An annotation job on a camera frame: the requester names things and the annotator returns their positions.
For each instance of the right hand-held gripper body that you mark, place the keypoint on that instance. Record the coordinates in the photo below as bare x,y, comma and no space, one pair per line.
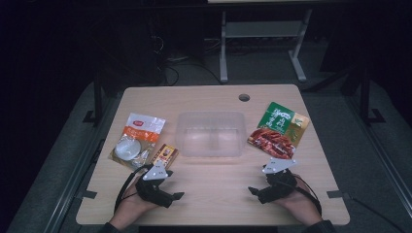
280,187

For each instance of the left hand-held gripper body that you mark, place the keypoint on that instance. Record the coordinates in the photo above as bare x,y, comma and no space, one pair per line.
152,191

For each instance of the small red and yellow packet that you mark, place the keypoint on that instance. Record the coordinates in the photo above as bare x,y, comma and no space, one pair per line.
165,155

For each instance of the green and red snack packet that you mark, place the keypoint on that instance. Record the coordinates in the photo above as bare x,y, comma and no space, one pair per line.
278,132

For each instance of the white and orange packet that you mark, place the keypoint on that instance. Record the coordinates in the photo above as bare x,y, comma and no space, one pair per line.
139,136

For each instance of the clear plastic container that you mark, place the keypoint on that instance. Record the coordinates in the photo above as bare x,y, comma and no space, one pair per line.
210,134

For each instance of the person's left hand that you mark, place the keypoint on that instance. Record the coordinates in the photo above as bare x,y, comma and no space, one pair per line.
131,205

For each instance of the person's right hand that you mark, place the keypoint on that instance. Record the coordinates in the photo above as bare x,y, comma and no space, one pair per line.
302,204

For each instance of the black tape strip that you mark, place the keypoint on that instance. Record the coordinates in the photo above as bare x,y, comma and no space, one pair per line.
86,194
336,194

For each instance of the round table grommet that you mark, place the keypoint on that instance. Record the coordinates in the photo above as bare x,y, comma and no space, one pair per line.
244,97

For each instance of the black metal stand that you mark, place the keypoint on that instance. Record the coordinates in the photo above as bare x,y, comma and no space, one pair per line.
97,97
365,93

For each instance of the grey metal rail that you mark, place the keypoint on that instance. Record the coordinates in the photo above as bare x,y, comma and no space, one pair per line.
77,168
382,152

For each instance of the white metal table frame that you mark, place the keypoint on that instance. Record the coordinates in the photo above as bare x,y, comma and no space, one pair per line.
262,29

